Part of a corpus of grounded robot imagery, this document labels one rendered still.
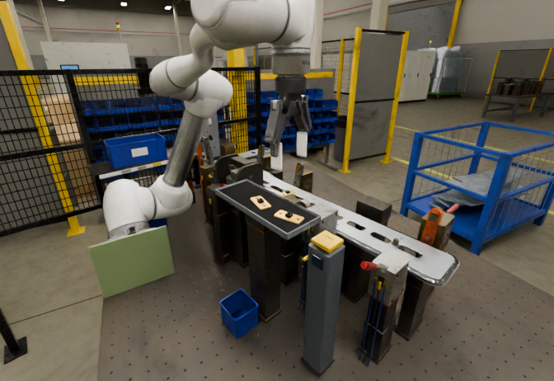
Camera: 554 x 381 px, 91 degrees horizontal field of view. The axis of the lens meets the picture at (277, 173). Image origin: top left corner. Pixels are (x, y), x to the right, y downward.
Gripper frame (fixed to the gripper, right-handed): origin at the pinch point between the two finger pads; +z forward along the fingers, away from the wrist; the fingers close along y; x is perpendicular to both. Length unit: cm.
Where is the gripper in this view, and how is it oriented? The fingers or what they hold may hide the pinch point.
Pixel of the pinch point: (289, 157)
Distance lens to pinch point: 73.0
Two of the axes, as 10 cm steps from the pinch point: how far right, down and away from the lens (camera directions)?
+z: 0.1, 9.3, 3.7
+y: 5.7, -3.1, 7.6
